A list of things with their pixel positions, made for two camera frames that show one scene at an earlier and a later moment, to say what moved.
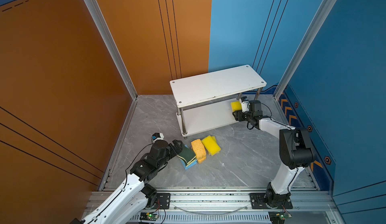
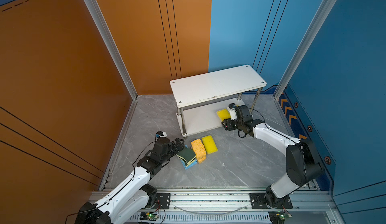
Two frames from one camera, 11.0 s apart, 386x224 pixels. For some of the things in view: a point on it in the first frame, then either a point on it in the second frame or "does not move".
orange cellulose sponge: (199, 150) does not move
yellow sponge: (210, 142) → (223, 114)
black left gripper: (178, 148) does not move
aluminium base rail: (221, 207) does not move
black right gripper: (238, 115) → (227, 125)
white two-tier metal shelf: (204, 101) does not move
